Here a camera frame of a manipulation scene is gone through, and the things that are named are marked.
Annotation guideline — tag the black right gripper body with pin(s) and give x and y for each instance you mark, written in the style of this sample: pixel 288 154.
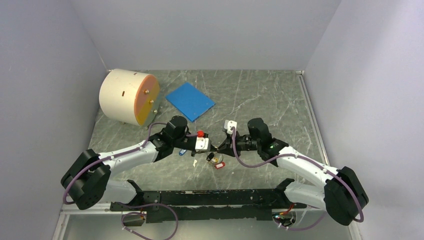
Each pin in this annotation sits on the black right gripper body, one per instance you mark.
pixel 245 143

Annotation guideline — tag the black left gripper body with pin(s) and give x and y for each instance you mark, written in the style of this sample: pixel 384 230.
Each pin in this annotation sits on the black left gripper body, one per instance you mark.
pixel 185 142

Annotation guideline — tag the key with blue tag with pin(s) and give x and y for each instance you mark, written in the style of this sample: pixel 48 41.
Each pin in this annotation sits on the key with blue tag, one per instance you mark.
pixel 182 152

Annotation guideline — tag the key with red tag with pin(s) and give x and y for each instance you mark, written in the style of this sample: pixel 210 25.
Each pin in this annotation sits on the key with red tag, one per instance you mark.
pixel 219 165

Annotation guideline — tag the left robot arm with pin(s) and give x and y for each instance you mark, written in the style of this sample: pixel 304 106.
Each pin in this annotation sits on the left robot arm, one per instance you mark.
pixel 90 178

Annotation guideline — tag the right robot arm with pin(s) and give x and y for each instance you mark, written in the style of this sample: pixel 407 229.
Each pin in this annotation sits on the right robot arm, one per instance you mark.
pixel 339 192

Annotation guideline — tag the blue folded paper folder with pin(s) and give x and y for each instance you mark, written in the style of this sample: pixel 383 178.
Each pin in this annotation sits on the blue folded paper folder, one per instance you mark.
pixel 190 101

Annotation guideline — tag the white cylinder drum box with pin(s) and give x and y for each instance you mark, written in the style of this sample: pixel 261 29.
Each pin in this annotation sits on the white cylinder drum box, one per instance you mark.
pixel 130 97

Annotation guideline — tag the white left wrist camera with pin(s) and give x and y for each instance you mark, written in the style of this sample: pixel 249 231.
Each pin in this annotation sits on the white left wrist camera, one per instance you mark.
pixel 202 144

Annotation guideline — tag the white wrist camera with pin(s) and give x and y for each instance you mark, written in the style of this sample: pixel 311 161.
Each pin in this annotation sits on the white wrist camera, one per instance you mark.
pixel 202 144
pixel 230 126

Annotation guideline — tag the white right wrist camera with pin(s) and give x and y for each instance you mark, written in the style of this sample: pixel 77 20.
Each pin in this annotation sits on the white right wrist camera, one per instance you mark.
pixel 230 126

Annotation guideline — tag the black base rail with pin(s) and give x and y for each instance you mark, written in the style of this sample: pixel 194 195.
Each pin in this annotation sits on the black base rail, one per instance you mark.
pixel 196 205

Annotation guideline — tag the aluminium frame rail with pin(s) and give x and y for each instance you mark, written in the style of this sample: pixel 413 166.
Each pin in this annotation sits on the aluminium frame rail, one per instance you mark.
pixel 96 223

